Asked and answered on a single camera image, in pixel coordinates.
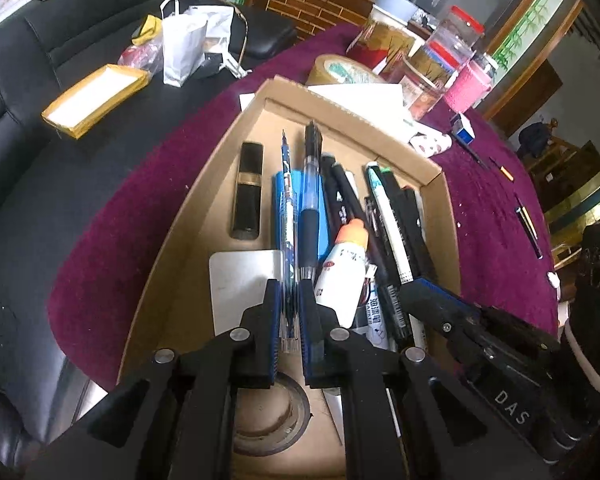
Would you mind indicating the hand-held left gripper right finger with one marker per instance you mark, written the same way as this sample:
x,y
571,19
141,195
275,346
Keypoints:
x,y
306,320

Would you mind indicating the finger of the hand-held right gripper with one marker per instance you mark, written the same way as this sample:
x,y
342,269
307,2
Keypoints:
x,y
440,305

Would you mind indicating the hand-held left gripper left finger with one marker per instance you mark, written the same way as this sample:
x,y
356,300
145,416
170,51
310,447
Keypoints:
x,y
275,320

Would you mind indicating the black capped gel pen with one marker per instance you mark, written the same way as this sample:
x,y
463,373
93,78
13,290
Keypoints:
x,y
395,315

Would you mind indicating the white glue bottle orange cap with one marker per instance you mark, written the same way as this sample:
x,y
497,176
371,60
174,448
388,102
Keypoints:
x,y
342,275

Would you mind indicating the black marker green ends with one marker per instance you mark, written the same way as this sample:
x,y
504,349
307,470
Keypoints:
x,y
412,230

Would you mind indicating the matte black pen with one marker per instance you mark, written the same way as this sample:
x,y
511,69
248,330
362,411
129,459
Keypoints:
x,y
365,250

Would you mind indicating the white pen teal tip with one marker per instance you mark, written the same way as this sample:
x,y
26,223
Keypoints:
x,y
390,225

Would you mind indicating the black pen clear barrel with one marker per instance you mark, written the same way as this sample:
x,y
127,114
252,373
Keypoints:
x,y
310,220

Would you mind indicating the shallow cardboard box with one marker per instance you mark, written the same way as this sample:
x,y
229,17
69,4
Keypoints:
x,y
200,240

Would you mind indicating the blue patterned pen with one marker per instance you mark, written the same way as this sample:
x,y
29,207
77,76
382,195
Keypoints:
x,y
287,210

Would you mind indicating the black lipstick gold band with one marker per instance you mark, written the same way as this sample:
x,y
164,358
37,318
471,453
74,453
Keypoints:
x,y
247,195

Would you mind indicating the black marker pink end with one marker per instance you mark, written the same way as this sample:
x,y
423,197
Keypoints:
x,y
331,180

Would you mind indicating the white flat card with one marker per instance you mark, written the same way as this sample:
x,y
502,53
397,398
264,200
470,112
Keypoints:
x,y
240,290

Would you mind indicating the black tape roll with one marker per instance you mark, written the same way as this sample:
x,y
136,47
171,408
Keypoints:
x,y
295,410

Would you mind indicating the small white object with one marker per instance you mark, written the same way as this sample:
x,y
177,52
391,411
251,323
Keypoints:
x,y
553,279

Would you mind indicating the cream black ballpoint pen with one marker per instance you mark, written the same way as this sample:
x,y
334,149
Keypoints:
x,y
529,227

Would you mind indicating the thin black pen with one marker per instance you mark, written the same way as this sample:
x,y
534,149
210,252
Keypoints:
x,y
472,150

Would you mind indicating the strawberry printed tube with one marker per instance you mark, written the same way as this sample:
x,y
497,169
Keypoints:
x,y
432,142

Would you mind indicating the small blue white box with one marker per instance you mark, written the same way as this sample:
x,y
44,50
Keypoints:
x,y
462,127

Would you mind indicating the purple velvet tablecloth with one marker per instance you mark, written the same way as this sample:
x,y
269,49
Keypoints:
x,y
145,170

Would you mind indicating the white paper sheet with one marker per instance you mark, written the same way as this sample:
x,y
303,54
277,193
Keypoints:
x,y
365,107

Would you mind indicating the clear jar orange label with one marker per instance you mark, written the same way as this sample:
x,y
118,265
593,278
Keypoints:
x,y
420,90

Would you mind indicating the jar in pink knitted sleeve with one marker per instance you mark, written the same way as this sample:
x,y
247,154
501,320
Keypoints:
x,y
467,87

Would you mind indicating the brown packing tape roll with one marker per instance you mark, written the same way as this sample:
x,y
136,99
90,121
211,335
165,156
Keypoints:
x,y
340,67

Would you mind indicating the black leather sofa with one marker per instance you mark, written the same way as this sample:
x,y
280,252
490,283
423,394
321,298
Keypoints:
x,y
40,200

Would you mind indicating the clear jar red lid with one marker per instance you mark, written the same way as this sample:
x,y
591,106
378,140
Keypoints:
x,y
455,40

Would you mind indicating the red printed container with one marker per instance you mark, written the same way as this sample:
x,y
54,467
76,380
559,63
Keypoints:
x,y
375,42

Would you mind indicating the yellow padded envelope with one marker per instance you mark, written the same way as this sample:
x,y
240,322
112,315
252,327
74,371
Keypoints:
x,y
95,100

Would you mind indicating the white paper bag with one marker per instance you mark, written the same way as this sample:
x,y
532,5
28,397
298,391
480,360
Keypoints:
x,y
180,45

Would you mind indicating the red item in clear bag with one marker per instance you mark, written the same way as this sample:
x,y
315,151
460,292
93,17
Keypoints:
x,y
140,57

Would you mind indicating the white plastic bag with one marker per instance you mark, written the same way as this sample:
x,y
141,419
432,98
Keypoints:
x,y
215,30

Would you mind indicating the yellow plastic bag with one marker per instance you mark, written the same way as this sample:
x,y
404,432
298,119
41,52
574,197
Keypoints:
x,y
147,30

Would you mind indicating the wooden cabinet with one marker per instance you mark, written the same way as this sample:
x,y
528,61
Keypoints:
x,y
305,0

